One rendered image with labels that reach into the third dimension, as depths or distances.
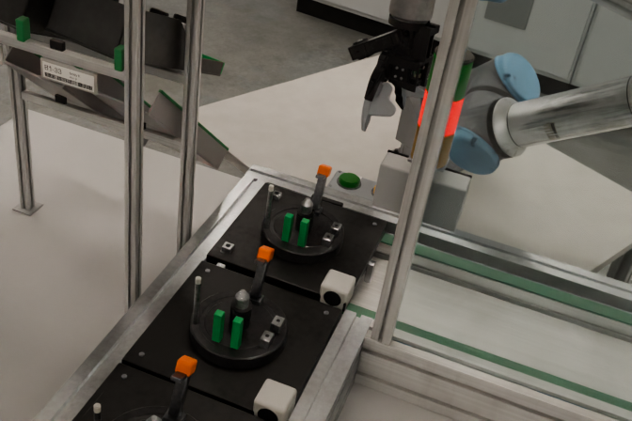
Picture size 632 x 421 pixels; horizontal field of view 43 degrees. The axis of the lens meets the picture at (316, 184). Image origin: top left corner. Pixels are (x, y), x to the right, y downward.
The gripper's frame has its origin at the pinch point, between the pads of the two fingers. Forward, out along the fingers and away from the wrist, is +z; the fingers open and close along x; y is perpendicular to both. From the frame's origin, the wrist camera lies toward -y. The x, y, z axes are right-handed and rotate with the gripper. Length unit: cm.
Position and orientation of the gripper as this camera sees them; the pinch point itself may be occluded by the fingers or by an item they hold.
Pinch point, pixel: (380, 119)
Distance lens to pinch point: 150.7
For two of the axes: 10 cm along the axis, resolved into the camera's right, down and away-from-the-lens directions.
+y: 8.3, 3.6, -4.3
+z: -1.3, 8.7, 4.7
